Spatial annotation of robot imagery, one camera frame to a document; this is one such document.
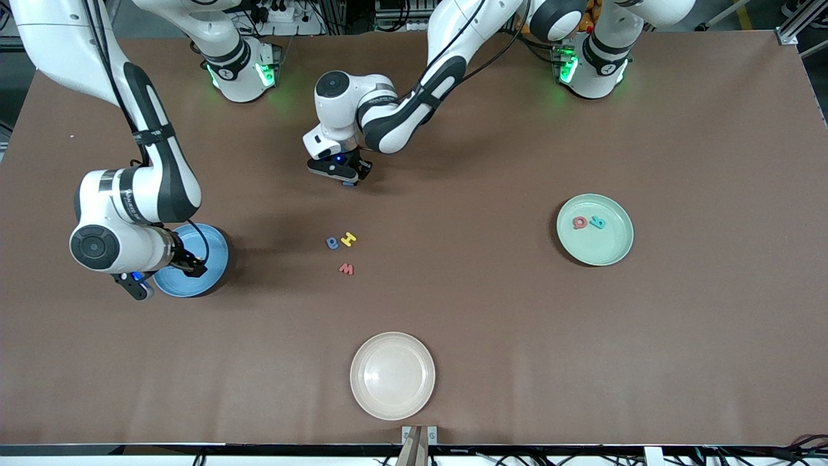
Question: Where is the blue plate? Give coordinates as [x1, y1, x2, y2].
[153, 223, 230, 298]

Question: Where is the white power strip with plugs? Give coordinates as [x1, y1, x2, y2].
[249, 0, 324, 36]

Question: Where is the white socket strip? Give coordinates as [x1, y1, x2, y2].
[375, 0, 441, 33]

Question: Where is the beige plate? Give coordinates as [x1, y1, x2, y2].
[350, 332, 436, 421]

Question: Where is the pale green plate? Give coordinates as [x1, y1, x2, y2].
[556, 194, 635, 267]

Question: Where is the brown table cover sheet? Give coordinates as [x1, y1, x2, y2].
[0, 29, 828, 447]

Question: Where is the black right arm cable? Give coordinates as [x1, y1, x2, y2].
[81, 0, 210, 261]

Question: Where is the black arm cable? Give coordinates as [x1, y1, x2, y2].
[414, 0, 531, 98]
[81, 0, 210, 261]

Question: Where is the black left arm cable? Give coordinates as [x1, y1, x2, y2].
[414, 0, 531, 98]

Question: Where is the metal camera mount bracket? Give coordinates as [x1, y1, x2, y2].
[396, 425, 438, 466]

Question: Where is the aluminium frame profile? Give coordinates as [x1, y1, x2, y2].
[775, 0, 828, 47]

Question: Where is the cable bundle under table edge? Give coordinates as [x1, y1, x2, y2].
[702, 434, 828, 466]

